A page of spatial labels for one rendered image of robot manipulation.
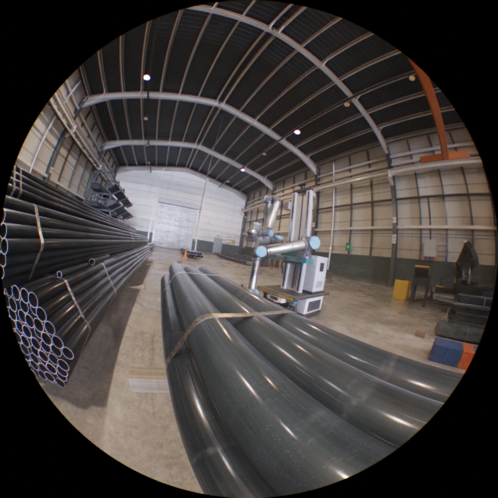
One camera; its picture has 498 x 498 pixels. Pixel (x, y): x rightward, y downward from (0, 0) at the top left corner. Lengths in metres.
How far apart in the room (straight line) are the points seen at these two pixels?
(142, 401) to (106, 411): 0.19
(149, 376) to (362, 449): 0.87
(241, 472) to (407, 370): 0.40
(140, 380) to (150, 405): 0.13
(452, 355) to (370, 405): 1.70
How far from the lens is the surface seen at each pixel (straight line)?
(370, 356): 0.53
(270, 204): 2.51
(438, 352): 2.01
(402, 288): 5.70
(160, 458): 0.81
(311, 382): 0.40
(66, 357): 0.89
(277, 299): 2.21
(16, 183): 1.32
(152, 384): 0.97
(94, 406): 0.99
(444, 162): 10.68
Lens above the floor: 0.75
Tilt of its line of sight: 1 degrees up
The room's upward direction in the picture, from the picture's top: 8 degrees clockwise
